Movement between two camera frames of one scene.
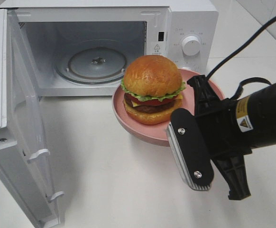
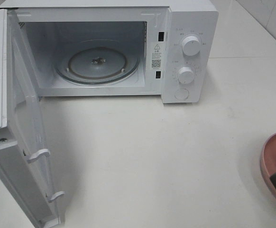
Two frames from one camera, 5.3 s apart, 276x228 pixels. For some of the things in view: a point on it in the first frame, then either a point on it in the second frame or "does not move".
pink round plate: [217, 90] → [274, 161]
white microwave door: [14, 135] does not move
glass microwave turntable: [91, 62] does not move
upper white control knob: [190, 45] does not move
